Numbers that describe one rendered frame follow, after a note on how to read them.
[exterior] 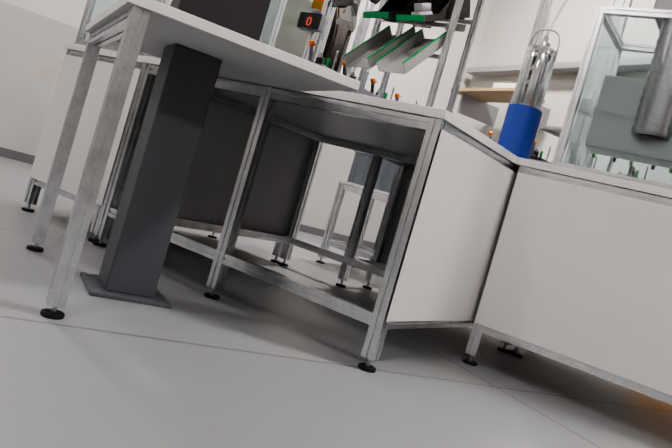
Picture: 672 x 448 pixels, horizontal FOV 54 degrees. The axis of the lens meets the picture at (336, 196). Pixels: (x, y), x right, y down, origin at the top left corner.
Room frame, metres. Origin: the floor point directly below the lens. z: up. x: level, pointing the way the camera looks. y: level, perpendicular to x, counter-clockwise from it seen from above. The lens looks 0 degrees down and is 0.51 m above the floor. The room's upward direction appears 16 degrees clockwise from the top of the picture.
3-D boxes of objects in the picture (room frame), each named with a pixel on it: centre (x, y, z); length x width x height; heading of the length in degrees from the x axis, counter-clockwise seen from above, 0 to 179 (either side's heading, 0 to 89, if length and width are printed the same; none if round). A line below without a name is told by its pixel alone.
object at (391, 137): (3.05, -0.03, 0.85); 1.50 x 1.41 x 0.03; 56
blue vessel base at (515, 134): (3.01, -0.72, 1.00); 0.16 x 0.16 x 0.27
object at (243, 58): (2.21, 0.55, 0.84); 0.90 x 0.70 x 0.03; 29
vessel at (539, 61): (3.01, -0.72, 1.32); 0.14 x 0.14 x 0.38
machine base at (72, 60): (3.65, 0.85, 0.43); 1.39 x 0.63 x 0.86; 146
